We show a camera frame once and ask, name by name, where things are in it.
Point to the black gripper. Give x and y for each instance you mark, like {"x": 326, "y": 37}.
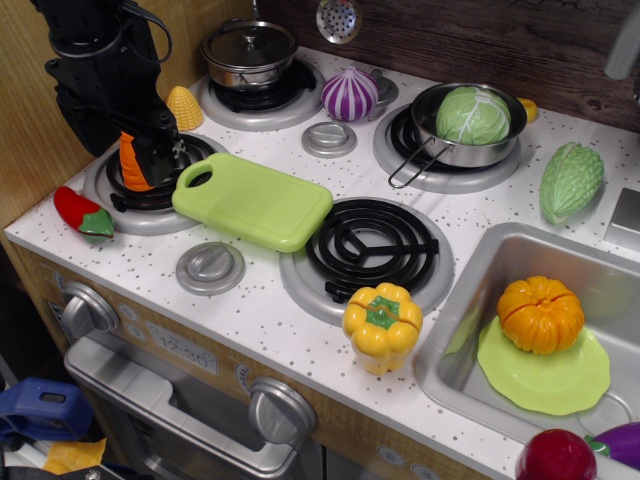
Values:
{"x": 106, "y": 84}

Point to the orange toy carrot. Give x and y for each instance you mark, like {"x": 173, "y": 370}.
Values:
{"x": 132, "y": 175}

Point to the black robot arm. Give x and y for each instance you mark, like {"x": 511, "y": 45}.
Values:
{"x": 83, "y": 18}

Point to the green plastic cutting board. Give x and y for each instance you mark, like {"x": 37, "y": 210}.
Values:
{"x": 253, "y": 202}

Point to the yellow toy corn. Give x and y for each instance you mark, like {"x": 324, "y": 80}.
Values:
{"x": 184, "y": 106}

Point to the black front left burner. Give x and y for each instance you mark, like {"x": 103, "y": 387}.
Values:
{"x": 160, "y": 197}

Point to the red toy chili pepper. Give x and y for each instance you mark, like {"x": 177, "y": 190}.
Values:
{"x": 90, "y": 220}

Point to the grey stovetop knob front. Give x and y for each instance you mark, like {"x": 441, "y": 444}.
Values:
{"x": 210, "y": 269}

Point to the grey stovetop knob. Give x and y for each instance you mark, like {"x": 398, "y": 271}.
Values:
{"x": 388, "y": 93}
{"x": 329, "y": 139}
{"x": 210, "y": 269}

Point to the steel pot with lid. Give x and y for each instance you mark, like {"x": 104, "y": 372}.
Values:
{"x": 248, "y": 55}

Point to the black back left burner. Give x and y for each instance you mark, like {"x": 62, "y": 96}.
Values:
{"x": 298, "y": 79}

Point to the grey stovetop knob middle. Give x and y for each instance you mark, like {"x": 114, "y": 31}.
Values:
{"x": 329, "y": 139}

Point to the silver oven knob left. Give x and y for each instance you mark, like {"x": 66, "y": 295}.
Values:
{"x": 86, "y": 311}

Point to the silver oven knob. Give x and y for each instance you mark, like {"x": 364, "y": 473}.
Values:
{"x": 278, "y": 413}
{"x": 86, "y": 311}

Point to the purple toy onion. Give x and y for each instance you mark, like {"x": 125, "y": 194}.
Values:
{"x": 350, "y": 95}

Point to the steel slotted ladle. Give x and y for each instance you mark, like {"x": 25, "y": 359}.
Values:
{"x": 339, "y": 21}

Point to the black front right burner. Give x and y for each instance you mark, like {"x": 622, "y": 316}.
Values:
{"x": 366, "y": 242}

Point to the grey stovetop knob back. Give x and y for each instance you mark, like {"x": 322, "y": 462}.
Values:
{"x": 388, "y": 93}

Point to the blue plastic clamp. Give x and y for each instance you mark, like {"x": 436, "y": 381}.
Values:
{"x": 42, "y": 409}

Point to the yellow toy bell pepper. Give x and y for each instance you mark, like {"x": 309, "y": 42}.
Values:
{"x": 383, "y": 325}

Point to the silver oven knob right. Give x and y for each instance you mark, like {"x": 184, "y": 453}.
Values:
{"x": 278, "y": 413}

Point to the steel frying pan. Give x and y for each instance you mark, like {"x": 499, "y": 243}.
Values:
{"x": 424, "y": 109}

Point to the green toy cabbage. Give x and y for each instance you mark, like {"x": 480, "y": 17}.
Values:
{"x": 473, "y": 116}

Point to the yellow cloth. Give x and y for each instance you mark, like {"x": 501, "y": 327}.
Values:
{"x": 69, "y": 456}

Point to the silver toy sink basin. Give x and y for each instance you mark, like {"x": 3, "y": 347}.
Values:
{"x": 608, "y": 289}

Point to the yellow toy cup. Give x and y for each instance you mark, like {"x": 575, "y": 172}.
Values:
{"x": 530, "y": 107}

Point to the green toy bitter melon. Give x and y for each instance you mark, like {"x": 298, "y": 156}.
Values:
{"x": 571, "y": 179}

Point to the orange toy pumpkin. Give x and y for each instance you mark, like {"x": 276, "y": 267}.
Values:
{"x": 540, "y": 315}

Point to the light green plastic plate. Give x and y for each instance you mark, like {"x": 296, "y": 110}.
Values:
{"x": 557, "y": 384}

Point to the silver toy faucet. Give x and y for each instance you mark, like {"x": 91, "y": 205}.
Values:
{"x": 625, "y": 50}

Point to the red toy apple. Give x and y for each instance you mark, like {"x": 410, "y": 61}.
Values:
{"x": 556, "y": 454}

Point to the purple toy eggplant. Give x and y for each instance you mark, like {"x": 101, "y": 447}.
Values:
{"x": 621, "y": 443}

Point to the silver oven door handle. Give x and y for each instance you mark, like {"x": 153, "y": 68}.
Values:
{"x": 174, "y": 426}

